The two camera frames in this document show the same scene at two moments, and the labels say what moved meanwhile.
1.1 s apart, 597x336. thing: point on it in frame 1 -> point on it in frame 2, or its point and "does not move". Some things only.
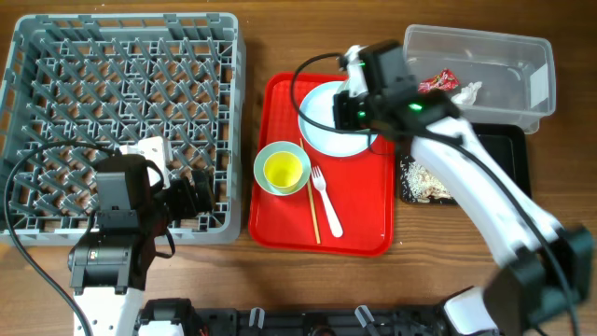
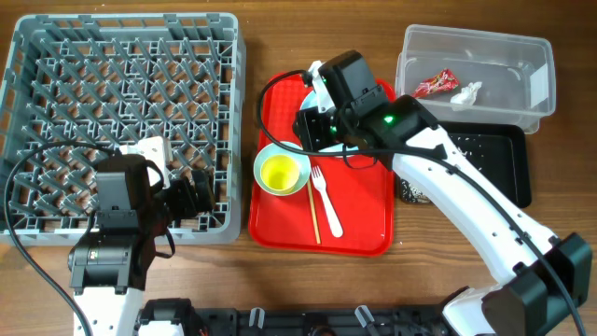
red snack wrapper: (444, 80) does not move
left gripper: (204, 189) does not move
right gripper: (343, 105) -> (311, 133)
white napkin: (467, 94) does not move
